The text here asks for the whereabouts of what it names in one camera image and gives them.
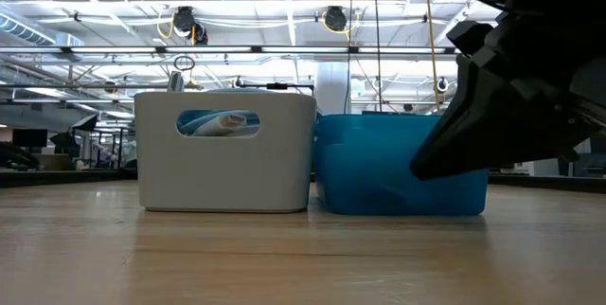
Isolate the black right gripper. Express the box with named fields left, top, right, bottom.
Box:
left=409, top=0, right=606, bottom=182

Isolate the white cable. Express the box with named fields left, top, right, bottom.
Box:
left=192, top=112, right=249, bottom=137

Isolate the teal plastic bin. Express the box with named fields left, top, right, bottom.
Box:
left=312, top=113, right=490, bottom=218

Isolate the long ceiling light bar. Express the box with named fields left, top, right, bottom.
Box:
left=0, top=45, right=459, bottom=56

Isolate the black metal bar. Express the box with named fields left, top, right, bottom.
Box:
left=236, top=81, right=316, bottom=99

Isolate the grey plastic bin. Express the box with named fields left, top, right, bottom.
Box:
left=134, top=90, right=319, bottom=215

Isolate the black angled lamp shade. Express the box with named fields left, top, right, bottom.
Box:
left=48, top=114, right=99, bottom=155

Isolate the black monitor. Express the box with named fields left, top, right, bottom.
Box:
left=10, top=127, right=49, bottom=151

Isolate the yellow hanging cord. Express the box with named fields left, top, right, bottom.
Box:
left=421, top=0, right=442, bottom=114

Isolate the black hanging cord with coil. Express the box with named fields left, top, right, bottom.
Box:
left=371, top=0, right=384, bottom=116

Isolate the thin black hanging cord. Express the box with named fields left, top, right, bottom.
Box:
left=343, top=0, right=356, bottom=116

